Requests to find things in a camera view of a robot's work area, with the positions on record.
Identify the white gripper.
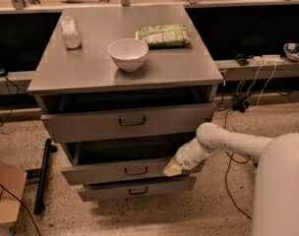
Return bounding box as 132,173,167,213
163,145,201,177

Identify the grey drawer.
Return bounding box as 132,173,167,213
78,175,196,202
62,133,194,185
41,103,215,143

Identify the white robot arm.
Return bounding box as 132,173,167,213
163,123,299,236

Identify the grey bottom drawer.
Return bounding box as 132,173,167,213
78,175,196,202

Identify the grey metal drawer cabinet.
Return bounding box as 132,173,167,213
27,4,224,169

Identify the grey top drawer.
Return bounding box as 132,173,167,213
41,103,215,143

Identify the black power adapter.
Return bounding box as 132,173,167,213
233,98,250,113

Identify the white ceramic bowl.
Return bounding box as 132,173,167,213
108,38,149,72

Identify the small black device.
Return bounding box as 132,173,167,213
235,54,249,66

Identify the green chip bag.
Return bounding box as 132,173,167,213
136,24,191,48

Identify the left black floor bar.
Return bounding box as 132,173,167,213
33,139,57,215

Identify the white power strip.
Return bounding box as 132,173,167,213
253,55,284,64

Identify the brown cardboard box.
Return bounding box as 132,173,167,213
0,160,27,236

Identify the blue white bowl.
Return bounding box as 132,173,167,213
283,43,299,61

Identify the black floor cable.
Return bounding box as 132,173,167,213
221,106,253,219

